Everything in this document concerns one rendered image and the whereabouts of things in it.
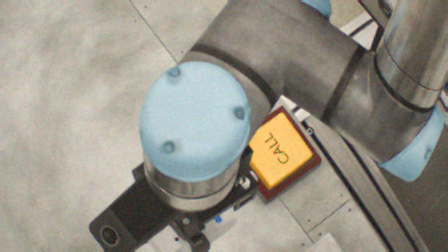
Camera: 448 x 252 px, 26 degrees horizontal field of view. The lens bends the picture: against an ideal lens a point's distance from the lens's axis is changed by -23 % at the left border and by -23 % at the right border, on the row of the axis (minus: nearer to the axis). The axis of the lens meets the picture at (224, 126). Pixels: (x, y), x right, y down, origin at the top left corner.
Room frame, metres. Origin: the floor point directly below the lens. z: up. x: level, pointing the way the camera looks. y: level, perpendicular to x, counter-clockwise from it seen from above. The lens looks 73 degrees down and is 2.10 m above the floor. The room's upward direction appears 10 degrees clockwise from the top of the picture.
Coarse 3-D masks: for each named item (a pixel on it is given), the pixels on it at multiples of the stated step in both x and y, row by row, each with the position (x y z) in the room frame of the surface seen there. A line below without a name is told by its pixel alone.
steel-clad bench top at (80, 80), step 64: (0, 0) 0.53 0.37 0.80; (64, 0) 0.54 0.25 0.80; (128, 0) 0.54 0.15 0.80; (192, 0) 0.55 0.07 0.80; (0, 64) 0.43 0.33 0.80; (64, 64) 0.44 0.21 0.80; (128, 64) 0.45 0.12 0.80; (0, 128) 0.34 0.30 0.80; (64, 128) 0.36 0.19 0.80; (128, 128) 0.38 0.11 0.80; (0, 192) 0.25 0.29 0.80; (64, 192) 0.28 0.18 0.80; (320, 192) 0.34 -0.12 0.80
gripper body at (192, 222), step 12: (144, 168) 0.26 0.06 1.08; (240, 168) 0.27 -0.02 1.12; (240, 180) 0.27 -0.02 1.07; (252, 180) 0.27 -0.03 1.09; (240, 192) 0.26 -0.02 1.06; (252, 192) 0.26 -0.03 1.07; (216, 204) 0.24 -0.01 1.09; (228, 204) 0.24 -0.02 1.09; (240, 204) 0.25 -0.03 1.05; (180, 216) 0.22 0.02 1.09; (192, 216) 0.23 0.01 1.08; (204, 216) 0.23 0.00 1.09; (216, 216) 0.23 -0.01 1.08; (180, 228) 0.21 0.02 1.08; (192, 228) 0.22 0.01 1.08; (204, 228) 0.22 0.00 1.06
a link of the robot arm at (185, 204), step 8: (152, 184) 0.23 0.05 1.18; (232, 184) 0.24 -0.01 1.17; (160, 192) 0.22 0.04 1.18; (224, 192) 0.23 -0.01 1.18; (168, 200) 0.22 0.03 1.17; (176, 200) 0.21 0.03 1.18; (184, 200) 0.21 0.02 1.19; (192, 200) 0.22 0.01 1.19; (200, 200) 0.22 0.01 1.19; (208, 200) 0.22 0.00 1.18; (216, 200) 0.22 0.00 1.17; (184, 208) 0.21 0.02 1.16; (192, 208) 0.22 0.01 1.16; (200, 208) 0.22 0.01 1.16
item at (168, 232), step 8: (256, 176) 0.31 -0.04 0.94; (248, 184) 0.30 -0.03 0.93; (160, 232) 0.23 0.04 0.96; (168, 232) 0.23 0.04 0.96; (152, 240) 0.22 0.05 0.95; (160, 240) 0.22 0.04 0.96; (168, 240) 0.22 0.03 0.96; (176, 240) 0.23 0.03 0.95; (160, 248) 0.21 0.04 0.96; (168, 248) 0.21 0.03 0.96; (176, 248) 0.21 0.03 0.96
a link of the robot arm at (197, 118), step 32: (192, 64) 0.28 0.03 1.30; (224, 64) 0.29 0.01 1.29; (160, 96) 0.26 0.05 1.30; (192, 96) 0.26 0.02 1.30; (224, 96) 0.26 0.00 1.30; (256, 96) 0.28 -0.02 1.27; (160, 128) 0.23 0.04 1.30; (192, 128) 0.24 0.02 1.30; (224, 128) 0.24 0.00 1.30; (256, 128) 0.26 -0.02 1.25; (160, 160) 0.22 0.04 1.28; (192, 160) 0.22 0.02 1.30; (224, 160) 0.23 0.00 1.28; (192, 192) 0.22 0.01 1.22
